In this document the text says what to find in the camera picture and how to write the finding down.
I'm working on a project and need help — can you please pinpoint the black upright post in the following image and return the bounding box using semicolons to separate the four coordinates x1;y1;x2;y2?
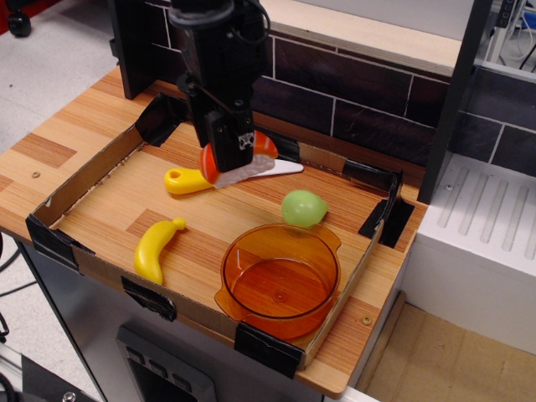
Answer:
106;0;185;101

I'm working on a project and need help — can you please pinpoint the green toy pear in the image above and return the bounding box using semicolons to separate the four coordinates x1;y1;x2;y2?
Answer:
281;190;328;227

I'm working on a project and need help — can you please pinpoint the orange transparent plastic pot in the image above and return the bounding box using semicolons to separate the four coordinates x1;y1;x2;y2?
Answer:
215;224;342;340

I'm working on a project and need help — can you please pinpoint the cardboard fence with black tape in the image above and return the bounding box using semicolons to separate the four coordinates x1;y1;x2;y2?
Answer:
26;93;419;377

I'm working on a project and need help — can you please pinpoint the grey oven control panel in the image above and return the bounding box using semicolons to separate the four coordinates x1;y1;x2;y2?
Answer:
116;327;217;401

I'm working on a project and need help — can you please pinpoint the black caster wheel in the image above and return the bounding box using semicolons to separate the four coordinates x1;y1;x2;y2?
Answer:
8;10;32;38

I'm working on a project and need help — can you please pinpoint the yellow handled toy knife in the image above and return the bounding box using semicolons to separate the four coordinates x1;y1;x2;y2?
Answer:
164;159;304;195

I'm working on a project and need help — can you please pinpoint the white toy sink drainboard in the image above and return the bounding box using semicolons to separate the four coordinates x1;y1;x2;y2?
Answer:
402;155;535;353

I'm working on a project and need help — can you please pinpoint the salmon nigiri sushi toy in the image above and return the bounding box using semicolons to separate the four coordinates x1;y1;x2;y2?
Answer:
199;130;279;189

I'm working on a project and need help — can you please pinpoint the dark grey upright post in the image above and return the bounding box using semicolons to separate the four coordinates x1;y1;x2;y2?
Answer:
418;1;492;204

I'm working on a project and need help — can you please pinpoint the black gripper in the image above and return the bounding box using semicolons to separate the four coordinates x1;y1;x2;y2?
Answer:
167;1;271;173

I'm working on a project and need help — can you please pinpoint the yellow toy banana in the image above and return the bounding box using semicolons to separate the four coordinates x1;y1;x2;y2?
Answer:
134;217;186;285

